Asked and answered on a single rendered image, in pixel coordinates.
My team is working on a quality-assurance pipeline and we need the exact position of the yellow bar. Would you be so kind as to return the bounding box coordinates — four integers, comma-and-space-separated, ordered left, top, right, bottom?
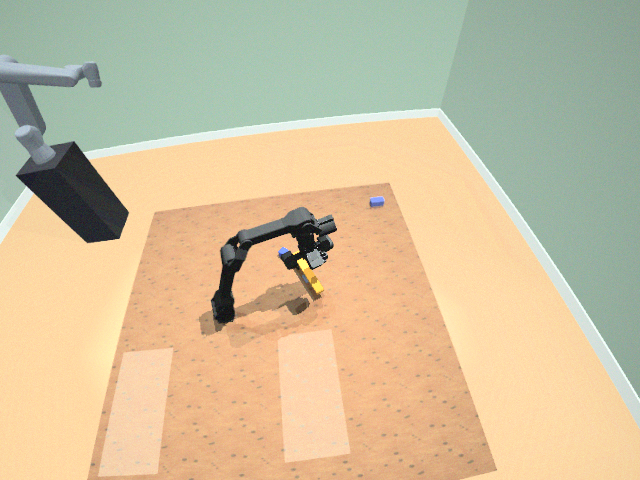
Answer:
297, 259, 324, 295

